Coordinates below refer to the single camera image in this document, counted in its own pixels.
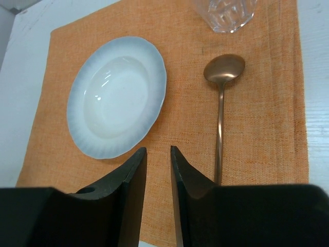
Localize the white ceramic bowl plate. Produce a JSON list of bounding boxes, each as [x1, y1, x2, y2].
[[66, 36, 167, 160]]

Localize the orange cloth placemat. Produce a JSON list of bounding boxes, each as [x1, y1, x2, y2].
[[17, 1, 308, 246]]

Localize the copper spoon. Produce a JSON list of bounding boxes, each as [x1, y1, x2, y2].
[[204, 54, 245, 185]]

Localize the clear drinking glass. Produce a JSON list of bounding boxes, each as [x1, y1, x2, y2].
[[191, 0, 257, 33]]

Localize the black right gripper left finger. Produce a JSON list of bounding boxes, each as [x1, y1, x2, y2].
[[1, 147, 147, 246]]

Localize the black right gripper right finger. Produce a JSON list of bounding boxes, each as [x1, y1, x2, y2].
[[171, 146, 328, 246]]

